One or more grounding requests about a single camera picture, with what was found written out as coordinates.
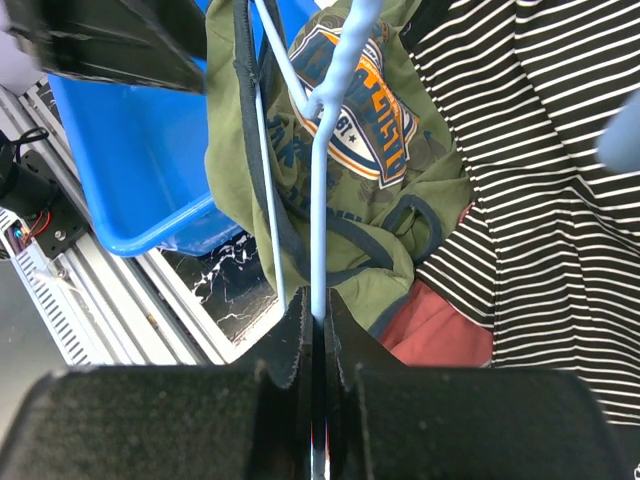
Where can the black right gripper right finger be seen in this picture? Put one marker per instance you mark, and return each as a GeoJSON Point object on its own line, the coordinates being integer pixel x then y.
{"type": "Point", "coordinates": [387, 420]}

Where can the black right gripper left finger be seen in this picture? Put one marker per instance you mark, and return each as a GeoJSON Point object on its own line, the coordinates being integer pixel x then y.
{"type": "Point", "coordinates": [249, 419]}

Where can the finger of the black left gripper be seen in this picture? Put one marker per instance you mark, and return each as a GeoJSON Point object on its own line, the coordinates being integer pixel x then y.
{"type": "Point", "coordinates": [141, 43]}

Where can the light blue wire hanger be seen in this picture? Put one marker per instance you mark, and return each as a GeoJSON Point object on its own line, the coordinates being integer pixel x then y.
{"type": "Point", "coordinates": [324, 102]}

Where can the black white striped tank top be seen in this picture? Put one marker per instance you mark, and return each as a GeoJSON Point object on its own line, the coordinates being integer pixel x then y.
{"type": "Point", "coordinates": [547, 257]}

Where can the green graphic tank top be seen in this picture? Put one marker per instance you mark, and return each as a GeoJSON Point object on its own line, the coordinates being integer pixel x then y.
{"type": "Point", "coordinates": [396, 185]}

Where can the red graphic tank top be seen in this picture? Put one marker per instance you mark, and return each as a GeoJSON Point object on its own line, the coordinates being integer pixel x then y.
{"type": "Point", "coordinates": [428, 332]}

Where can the blue plastic bin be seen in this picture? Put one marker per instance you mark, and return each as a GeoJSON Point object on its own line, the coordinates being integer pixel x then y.
{"type": "Point", "coordinates": [158, 166]}

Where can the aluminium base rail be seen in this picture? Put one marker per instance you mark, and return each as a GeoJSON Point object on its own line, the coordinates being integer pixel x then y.
{"type": "Point", "coordinates": [157, 308]}

